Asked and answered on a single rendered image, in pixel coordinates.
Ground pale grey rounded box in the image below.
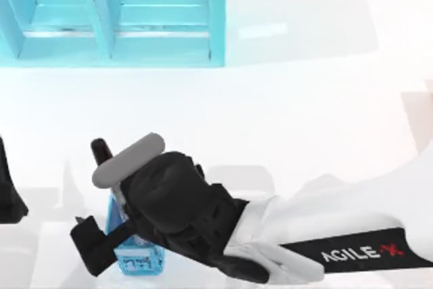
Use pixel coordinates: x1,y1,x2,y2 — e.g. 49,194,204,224
91,132,166,190

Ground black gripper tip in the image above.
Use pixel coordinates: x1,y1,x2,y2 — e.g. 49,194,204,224
0,136,30,225

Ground light blue rack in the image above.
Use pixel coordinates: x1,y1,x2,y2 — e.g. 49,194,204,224
0,0,227,68

